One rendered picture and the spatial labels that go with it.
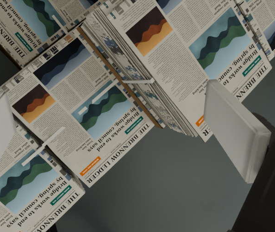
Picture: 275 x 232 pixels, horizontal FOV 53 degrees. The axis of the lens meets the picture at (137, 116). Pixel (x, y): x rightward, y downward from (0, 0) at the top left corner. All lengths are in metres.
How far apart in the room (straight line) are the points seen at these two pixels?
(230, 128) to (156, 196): 1.81
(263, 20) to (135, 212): 1.46
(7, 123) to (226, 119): 0.13
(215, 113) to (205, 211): 2.06
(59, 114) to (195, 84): 0.38
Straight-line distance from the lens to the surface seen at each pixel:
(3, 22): 1.04
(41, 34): 1.04
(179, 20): 0.66
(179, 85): 0.64
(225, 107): 0.16
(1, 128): 0.18
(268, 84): 2.40
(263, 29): 0.82
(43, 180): 0.84
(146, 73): 0.63
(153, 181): 1.91
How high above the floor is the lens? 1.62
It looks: 67 degrees down
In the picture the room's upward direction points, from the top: 105 degrees clockwise
